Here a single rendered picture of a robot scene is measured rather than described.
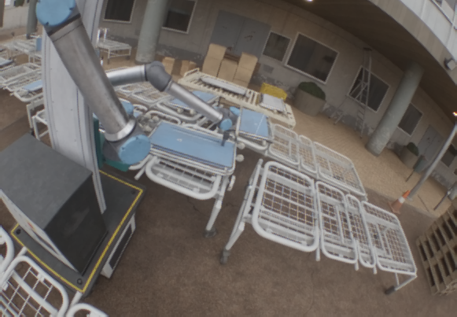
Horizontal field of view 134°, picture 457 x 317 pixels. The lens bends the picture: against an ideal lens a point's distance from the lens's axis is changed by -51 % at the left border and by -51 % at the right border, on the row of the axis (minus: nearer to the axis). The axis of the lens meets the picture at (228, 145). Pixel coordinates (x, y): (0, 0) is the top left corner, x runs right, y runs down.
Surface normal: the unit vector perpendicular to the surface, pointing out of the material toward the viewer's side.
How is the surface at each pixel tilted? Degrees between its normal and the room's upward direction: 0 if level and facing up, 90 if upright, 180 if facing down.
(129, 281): 0
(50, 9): 84
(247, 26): 90
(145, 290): 0
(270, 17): 90
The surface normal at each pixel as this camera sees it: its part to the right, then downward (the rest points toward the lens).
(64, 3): 0.65, 0.48
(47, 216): 0.30, -0.80
